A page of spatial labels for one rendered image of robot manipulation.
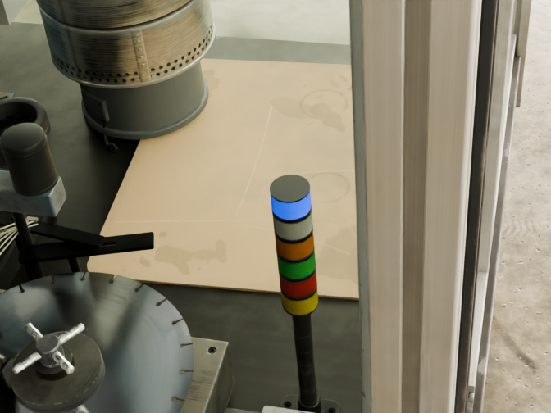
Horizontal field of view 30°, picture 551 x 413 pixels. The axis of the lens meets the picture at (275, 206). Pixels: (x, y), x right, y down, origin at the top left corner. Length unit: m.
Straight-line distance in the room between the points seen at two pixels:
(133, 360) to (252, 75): 0.88
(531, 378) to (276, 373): 1.06
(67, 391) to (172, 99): 0.75
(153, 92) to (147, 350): 0.67
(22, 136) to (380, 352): 0.85
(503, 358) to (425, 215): 1.99
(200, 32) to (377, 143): 1.35
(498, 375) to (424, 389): 1.86
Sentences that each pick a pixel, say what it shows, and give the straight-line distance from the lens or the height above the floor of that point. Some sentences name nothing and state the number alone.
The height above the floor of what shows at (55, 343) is 1.00.
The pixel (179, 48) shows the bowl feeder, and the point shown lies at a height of 0.95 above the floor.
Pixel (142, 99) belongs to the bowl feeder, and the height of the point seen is 0.85.
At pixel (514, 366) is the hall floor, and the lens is 2.45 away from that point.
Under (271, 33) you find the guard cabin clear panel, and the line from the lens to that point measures 2.17.
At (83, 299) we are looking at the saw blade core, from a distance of 1.35.
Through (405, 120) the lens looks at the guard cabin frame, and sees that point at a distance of 0.45.
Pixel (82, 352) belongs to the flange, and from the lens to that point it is 1.28.
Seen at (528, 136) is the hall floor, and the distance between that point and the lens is 3.05.
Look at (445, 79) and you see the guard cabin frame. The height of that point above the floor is 1.66.
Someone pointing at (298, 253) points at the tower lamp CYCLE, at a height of 1.08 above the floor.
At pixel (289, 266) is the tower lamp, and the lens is 1.19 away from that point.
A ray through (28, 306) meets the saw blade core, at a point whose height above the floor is 0.95.
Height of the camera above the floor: 1.91
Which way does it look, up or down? 43 degrees down
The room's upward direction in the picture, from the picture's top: 6 degrees counter-clockwise
